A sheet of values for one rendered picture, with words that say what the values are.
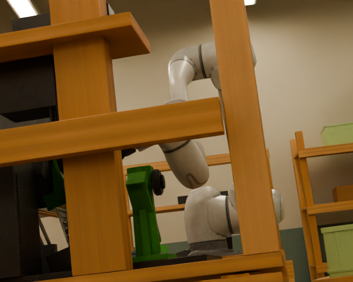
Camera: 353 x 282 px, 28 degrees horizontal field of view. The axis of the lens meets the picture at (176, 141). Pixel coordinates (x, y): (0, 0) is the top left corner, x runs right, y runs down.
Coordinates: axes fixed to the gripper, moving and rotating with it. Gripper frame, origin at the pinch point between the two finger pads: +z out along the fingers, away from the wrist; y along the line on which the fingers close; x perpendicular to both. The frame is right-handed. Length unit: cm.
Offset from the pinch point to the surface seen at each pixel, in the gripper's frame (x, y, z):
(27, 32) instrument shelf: 6.5, 48.2, -11.4
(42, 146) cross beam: 28.3, 27.0, -2.0
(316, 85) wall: -478, -326, -198
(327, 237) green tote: 11, -64, -62
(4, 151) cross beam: 25.1, 29.4, 7.5
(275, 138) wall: -453, -346, -128
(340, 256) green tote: 17, -69, -63
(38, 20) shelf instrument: -3.9, 46.1, -14.7
